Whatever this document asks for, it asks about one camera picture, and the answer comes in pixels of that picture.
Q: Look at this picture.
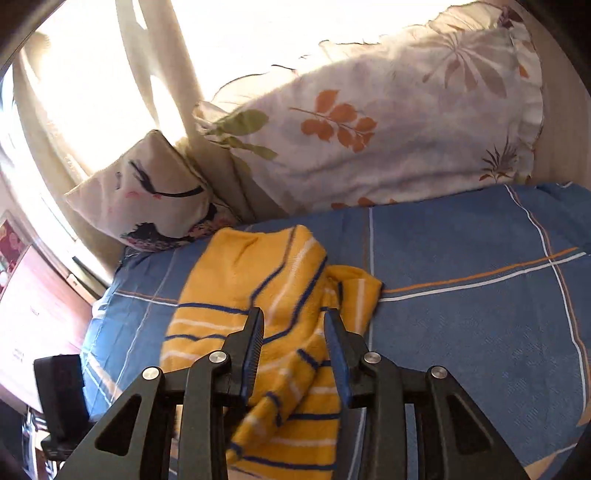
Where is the yellow striped knit sweater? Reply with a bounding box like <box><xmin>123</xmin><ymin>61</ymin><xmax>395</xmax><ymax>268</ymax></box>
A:
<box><xmin>160</xmin><ymin>225</ymin><xmax>382</xmax><ymax>479</ymax></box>

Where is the black chair beside bed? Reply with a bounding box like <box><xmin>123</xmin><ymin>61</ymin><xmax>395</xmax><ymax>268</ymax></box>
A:
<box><xmin>33</xmin><ymin>354</ymin><xmax>94</xmax><ymax>463</ymax></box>

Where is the blue plaid bed sheet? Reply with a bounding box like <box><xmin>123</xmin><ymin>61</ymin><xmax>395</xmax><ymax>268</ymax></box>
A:
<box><xmin>81</xmin><ymin>183</ymin><xmax>590</xmax><ymax>479</ymax></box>

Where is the cream cushion with lady silhouette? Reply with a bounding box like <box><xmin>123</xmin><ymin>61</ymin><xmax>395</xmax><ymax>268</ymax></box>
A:
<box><xmin>65</xmin><ymin>130</ymin><xmax>238</xmax><ymax>252</ymax></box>

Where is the floral leaf print pillow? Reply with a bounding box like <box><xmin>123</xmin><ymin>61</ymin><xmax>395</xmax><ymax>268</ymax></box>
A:
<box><xmin>193</xmin><ymin>2</ymin><xmax>543</xmax><ymax>215</ymax></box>

